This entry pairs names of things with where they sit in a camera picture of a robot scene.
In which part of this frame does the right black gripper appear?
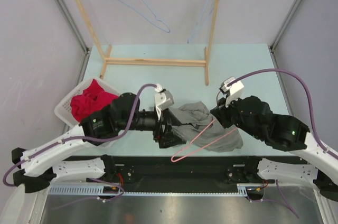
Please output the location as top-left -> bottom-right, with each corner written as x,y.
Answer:
211,92 -> 263,139

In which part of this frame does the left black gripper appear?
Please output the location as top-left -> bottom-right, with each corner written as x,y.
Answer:
117,106 -> 186,148

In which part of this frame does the grey t shirt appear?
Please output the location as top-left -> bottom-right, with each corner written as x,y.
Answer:
170,101 -> 243,153

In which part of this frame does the pink wire hanger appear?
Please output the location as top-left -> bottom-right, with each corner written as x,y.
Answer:
171,118 -> 238,163

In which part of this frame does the red t shirt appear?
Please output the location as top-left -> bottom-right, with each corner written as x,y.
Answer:
70,79 -> 119,122

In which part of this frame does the blue wire hanger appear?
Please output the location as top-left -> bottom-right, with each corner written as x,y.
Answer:
116,0 -> 171,33
187,0 -> 215,44

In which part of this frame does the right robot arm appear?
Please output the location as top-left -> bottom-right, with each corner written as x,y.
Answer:
211,96 -> 337,201

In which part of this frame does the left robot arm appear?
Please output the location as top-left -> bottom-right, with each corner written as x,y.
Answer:
11,90 -> 186,193

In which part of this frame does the wooden clothes rack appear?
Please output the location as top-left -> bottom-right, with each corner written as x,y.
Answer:
74,0 -> 219,85

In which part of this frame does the white plastic basket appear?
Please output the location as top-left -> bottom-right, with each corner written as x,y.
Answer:
54,77 -> 120,138

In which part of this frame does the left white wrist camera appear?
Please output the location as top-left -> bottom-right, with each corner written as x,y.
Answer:
154,84 -> 174,120

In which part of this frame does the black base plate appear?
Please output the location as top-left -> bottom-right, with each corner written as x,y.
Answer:
63,155 -> 304,193

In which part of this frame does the white cable duct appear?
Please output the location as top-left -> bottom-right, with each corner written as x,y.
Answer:
49,183 -> 262,197

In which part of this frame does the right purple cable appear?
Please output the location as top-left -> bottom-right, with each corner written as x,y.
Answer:
215,68 -> 338,219

